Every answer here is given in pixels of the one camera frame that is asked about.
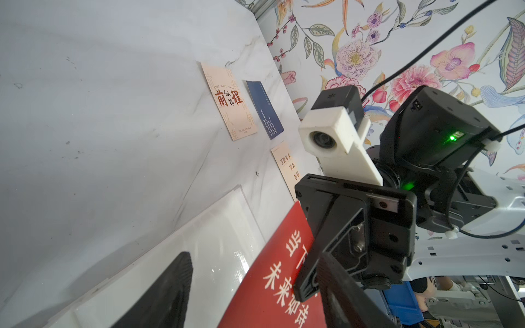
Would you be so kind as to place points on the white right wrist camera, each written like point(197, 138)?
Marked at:
point(334, 131)

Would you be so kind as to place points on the dark blue card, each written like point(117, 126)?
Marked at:
point(264, 109)

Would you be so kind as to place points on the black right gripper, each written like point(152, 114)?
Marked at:
point(369, 229)

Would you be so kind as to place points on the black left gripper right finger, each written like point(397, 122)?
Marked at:
point(345, 304)

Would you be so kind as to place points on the beige card red characters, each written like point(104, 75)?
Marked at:
point(230, 103)

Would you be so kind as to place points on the white photo album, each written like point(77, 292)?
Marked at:
point(223, 242)

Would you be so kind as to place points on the pale beige card lower right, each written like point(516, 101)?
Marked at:
point(287, 166)

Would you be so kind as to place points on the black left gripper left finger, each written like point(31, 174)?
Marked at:
point(165, 303)

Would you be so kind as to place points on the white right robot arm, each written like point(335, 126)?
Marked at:
point(366, 206)

